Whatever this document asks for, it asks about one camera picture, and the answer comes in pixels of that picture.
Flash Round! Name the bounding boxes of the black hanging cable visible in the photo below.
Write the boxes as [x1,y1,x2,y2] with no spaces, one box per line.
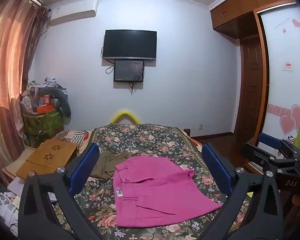
[129,74,143,96]

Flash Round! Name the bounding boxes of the white air conditioner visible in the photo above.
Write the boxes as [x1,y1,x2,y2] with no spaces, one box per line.
[49,0,99,26]

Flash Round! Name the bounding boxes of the orange green quilt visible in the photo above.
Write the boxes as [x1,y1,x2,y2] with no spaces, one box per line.
[184,136,205,157]

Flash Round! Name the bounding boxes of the small black wall monitor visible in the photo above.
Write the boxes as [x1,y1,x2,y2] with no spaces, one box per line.
[113,59,145,82]

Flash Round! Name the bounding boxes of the dark floral blanket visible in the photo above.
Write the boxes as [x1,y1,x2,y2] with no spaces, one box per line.
[54,123,253,240]

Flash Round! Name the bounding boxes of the pink pants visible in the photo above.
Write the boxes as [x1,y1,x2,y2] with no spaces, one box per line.
[114,155,223,228]

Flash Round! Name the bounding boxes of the olive green pants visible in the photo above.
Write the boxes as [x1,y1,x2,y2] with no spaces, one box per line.
[90,150,130,180]

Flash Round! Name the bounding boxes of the wooden lap desk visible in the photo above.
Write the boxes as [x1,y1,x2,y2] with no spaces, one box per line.
[16,139,80,180]

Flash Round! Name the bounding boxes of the wooden wardrobe with heart stickers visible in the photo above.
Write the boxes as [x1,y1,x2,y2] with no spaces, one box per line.
[210,0,300,174]

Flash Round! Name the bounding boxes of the brown wooden door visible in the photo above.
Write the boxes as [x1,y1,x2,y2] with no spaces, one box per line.
[236,36,263,137]

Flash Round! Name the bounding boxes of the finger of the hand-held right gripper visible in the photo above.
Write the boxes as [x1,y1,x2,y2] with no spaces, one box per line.
[257,133,300,159]
[242,142,285,174]

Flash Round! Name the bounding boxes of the wall-mounted black television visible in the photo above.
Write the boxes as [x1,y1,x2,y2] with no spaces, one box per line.
[102,29,157,61]

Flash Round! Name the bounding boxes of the pile of grey clothes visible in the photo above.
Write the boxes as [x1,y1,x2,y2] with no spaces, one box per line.
[27,76,68,98]

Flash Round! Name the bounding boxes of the green bottle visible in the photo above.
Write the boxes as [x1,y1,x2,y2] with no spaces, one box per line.
[294,122,300,147]

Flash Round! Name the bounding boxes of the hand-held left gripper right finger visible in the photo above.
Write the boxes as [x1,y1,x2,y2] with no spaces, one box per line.
[201,142,284,240]

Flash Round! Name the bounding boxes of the striped cloth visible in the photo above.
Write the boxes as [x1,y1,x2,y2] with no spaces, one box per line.
[55,129,89,147]

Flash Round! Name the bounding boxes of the orange flat box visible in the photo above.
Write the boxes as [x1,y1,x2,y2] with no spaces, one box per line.
[31,104,56,114]

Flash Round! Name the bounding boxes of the yellow curved tube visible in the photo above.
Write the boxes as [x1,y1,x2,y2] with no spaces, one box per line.
[111,109,140,125]

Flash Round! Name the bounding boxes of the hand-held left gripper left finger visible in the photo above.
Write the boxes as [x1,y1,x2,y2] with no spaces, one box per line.
[17,142,108,240]

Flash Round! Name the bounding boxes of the pile of white papers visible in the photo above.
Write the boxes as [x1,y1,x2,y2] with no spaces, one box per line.
[0,177,58,232]

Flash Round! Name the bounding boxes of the green patterned storage box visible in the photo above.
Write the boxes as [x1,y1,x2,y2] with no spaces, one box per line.
[22,109,65,148]

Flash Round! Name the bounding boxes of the pink striped curtain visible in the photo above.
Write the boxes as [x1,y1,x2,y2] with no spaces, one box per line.
[0,0,49,188]

